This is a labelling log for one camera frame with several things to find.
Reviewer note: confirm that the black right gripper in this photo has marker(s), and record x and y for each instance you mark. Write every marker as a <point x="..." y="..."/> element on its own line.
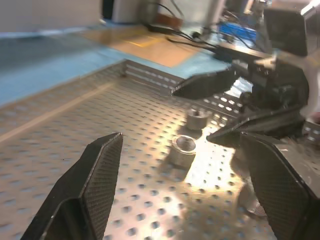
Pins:
<point x="277" y="87"/>

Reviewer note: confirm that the perforated steel tray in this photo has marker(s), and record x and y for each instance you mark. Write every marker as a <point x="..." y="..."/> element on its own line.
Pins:
<point x="75" y="140"/>

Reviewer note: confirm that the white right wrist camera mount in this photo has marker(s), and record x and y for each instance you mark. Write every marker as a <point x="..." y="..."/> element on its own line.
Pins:
<point x="313" y="75"/>

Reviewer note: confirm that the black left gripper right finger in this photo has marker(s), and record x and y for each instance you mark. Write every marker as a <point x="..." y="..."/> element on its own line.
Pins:
<point x="282" y="195"/>

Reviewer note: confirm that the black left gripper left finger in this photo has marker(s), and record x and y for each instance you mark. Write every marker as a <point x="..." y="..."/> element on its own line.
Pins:
<point x="82" y="195"/>

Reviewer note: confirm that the brown cardboard sheet yellow tape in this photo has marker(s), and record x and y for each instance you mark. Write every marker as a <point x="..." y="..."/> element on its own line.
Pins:
<point x="155" y="50"/>

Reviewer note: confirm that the blue plastic object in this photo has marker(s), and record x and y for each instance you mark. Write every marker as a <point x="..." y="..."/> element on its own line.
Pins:
<point x="237" y="30"/>

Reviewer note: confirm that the silver metal nut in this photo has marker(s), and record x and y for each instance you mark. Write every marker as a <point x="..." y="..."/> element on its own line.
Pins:
<point x="197" y="121"/>

